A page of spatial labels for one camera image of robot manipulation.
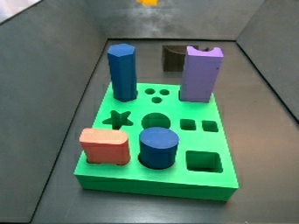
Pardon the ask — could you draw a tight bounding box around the purple notched rectangular peg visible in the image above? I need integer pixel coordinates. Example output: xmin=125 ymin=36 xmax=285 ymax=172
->
xmin=180 ymin=46 xmax=224 ymax=102

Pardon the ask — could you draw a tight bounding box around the tall blue hexagonal peg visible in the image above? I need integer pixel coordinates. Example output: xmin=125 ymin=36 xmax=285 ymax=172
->
xmin=106 ymin=44 xmax=136 ymax=102

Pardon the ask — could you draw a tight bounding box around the red rounded block peg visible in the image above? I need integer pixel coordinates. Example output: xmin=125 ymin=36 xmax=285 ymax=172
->
xmin=78 ymin=128 xmax=130 ymax=165

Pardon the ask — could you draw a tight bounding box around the green shape-sorting board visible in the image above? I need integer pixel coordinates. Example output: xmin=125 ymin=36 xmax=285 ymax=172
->
xmin=74 ymin=83 xmax=239 ymax=201

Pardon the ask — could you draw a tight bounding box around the short blue cylinder peg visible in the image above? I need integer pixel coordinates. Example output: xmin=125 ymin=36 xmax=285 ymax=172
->
xmin=138 ymin=127 xmax=178 ymax=170

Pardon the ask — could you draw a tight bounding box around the yellow star-shaped peg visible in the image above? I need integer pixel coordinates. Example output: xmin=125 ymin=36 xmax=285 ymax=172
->
xmin=136 ymin=0 xmax=158 ymax=6

